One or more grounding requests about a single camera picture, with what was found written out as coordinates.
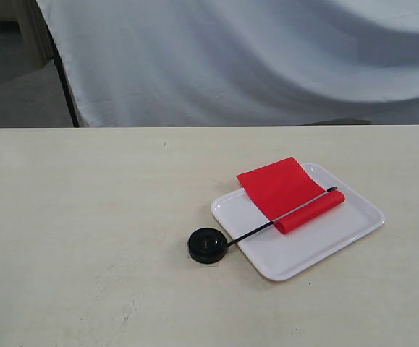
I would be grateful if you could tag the red flag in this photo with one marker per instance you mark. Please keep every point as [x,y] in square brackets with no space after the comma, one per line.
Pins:
[287,196]

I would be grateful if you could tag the black round flag base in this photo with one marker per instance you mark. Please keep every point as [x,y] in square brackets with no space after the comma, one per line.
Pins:
[207,245]

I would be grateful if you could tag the white rectangular plastic tray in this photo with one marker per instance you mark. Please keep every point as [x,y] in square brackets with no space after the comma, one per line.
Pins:
[279,257]

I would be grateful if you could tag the white backdrop cloth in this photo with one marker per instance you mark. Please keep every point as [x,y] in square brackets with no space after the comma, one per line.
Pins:
[238,63]

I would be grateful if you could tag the black backdrop stand pole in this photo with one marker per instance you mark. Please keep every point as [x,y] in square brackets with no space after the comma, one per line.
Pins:
[64,83]

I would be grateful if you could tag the beige wooden furniture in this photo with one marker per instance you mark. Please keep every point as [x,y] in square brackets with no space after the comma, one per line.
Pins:
[35,35]

